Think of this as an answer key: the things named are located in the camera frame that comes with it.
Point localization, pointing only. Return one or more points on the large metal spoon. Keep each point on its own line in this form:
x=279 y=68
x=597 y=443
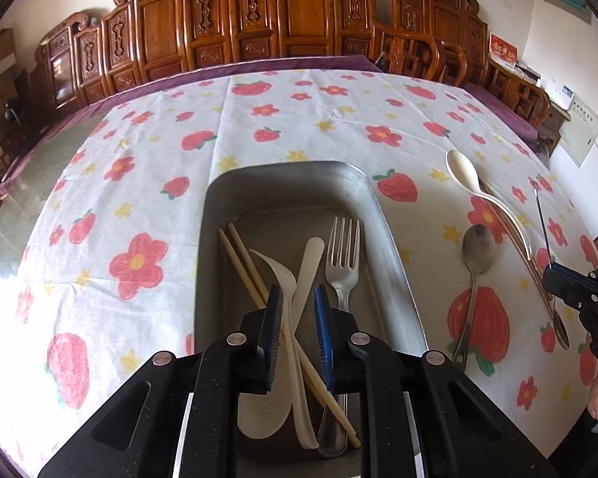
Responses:
x=478 y=254

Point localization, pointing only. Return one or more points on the beige wooden chopstick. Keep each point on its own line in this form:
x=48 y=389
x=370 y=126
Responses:
x=244 y=248
x=239 y=264

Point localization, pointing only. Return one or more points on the white wall panel door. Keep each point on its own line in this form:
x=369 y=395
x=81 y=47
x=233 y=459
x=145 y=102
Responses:
x=580 y=134

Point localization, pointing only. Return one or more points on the red gold card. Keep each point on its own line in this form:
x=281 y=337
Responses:
x=503 y=52

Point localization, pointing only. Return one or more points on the carved wooden sofa bench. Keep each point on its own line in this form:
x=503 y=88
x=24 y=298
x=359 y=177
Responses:
x=204 y=20

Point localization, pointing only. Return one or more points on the grey box with green window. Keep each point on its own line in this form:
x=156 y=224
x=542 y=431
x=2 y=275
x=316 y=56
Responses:
x=568 y=0

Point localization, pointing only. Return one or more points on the strawberry flower print tablecloth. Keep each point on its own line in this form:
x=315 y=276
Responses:
x=129 y=184

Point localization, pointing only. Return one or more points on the rectangular metal tray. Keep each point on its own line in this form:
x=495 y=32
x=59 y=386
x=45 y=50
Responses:
x=279 y=194

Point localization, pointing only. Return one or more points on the carved wooden armchair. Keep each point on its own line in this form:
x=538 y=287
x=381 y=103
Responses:
x=428 y=25

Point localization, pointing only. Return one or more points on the beige spoon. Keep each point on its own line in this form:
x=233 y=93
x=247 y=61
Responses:
x=312 y=269

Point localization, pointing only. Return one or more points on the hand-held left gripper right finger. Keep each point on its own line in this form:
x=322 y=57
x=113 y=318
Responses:
x=324 y=338

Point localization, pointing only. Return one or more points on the small dark metal spoon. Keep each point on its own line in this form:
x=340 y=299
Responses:
x=561 y=329

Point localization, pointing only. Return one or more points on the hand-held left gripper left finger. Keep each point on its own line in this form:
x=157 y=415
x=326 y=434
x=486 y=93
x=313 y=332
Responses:
x=276 y=318

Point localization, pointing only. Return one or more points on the blue white box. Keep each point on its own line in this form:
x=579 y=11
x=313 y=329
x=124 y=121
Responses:
x=563 y=94

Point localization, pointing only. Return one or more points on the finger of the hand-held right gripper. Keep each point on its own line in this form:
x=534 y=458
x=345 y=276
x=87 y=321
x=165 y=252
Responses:
x=565 y=286

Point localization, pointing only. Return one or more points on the metal fork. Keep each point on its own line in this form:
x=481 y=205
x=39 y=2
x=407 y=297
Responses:
x=343 y=279

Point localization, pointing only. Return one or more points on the white curved plastic knife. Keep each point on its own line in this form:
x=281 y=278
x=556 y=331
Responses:
x=285 y=274

